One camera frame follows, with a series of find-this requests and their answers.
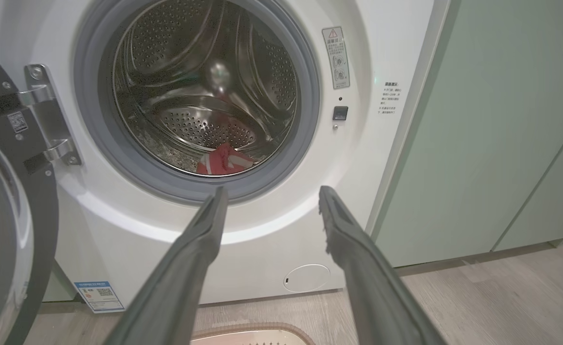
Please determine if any red triangle warning sticker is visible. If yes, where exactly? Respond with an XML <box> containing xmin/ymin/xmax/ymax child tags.
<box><xmin>321</xmin><ymin>26</ymin><xmax>351</xmax><ymax>90</ymax></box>

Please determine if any grey rubber door gasket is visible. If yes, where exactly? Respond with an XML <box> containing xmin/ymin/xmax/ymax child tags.
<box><xmin>72</xmin><ymin>0</ymin><xmax>321</xmax><ymax>206</ymax></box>

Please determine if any white front-load washing machine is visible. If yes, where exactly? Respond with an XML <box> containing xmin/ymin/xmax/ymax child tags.
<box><xmin>0</xmin><ymin>0</ymin><xmax>451</xmax><ymax>306</ymax></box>

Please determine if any blue energy label sticker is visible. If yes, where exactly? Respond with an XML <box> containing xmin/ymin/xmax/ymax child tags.
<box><xmin>74</xmin><ymin>281</ymin><xmax>126</xmax><ymax>314</ymax></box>

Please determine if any pale green cabinet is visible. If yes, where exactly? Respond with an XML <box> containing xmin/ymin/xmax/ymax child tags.
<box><xmin>372</xmin><ymin>0</ymin><xmax>563</xmax><ymax>268</ymax></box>

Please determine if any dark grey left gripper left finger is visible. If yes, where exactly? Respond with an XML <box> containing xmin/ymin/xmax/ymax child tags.
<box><xmin>104</xmin><ymin>187</ymin><xmax>228</xmax><ymax>345</ymax></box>

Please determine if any black printed text notice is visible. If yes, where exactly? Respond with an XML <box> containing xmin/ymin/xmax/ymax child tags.
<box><xmin>380</xmin><ymin>81</ymin><xmax>402</xmax><ymax>121</ymax></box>

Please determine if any silver metal door hinge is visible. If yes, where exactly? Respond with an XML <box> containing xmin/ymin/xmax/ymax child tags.
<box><xmin>17</xmin><ymin>64</ymin><xmax>82</xmax><ymax>167</ymax></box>

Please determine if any round dark washing machine door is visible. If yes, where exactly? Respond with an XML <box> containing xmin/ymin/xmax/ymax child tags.
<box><xmin>0</xmin><ymin>36</ymin><xmax>59</xmax><ymax>345</ymax></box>

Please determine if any narrow pale green cabinet door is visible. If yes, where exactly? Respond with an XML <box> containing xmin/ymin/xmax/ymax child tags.
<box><xmin>493</xmin><ymin>110</ymin><xmax>563</xmax><ymax>253</ymax></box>

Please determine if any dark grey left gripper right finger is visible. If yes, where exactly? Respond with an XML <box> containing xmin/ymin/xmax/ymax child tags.
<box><xmin>318</xmin><ymin>186</ymin><xmax>447</xmax><ymax>345</ymax></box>

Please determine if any red white striped garment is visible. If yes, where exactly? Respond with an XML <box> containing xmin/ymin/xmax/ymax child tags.
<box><xmin>196</xmin><ymin>142</ymin><xmax>255</xmax><ymax>176</ymax></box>

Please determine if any perforated steel drum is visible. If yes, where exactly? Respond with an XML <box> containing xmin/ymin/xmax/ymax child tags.
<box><xmin>112</xmin><ymin>0</ymin><xmax>298</xmax><ymax>177</ymax></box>

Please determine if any cream perforated laundry basket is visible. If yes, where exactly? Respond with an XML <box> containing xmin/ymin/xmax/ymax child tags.
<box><xmin>190</xmin><ymin>322</ymin><xmax>316</xmax><ymax>345</ymax></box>

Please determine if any round white filter cover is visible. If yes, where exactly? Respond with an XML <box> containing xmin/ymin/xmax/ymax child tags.
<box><xmin>283</xmin><ymin>264</ymin><xmax>331</xmax><ymax>293</ymax></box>

